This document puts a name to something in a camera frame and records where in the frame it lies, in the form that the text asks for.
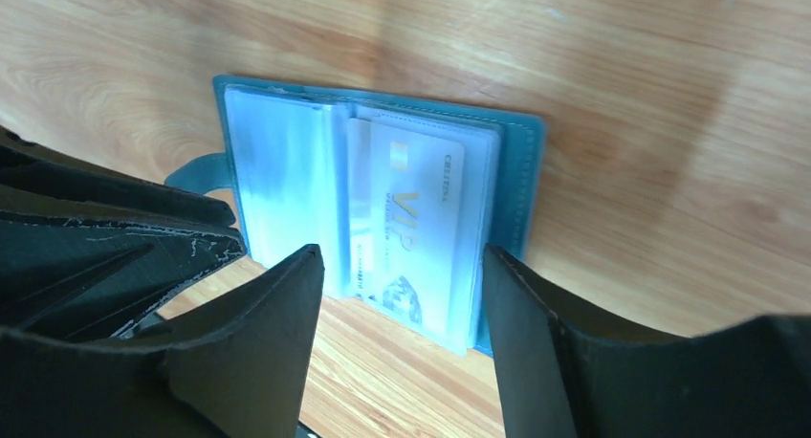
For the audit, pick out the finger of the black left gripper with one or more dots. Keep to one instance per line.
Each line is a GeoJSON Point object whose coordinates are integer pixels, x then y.
{"type": "Point", "coordinates": [35, 168]}
{"type": "Point", "coordinates": [78, 279]}

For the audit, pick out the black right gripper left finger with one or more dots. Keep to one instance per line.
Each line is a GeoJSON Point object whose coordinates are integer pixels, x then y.
{"type": "Point", "coordinates": [233, 367]}

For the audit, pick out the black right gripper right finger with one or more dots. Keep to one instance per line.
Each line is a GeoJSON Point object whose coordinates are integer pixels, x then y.
{"type": "Point", "coordinates": [566, 367]}

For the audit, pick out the blue leather card holder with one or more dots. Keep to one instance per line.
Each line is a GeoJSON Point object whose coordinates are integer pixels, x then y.
{"type": "Point", "coordinates": [286, 160]}

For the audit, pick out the white card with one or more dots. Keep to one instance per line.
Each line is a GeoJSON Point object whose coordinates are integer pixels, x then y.
{"type": "Point", "coordinates": [404, 200]}

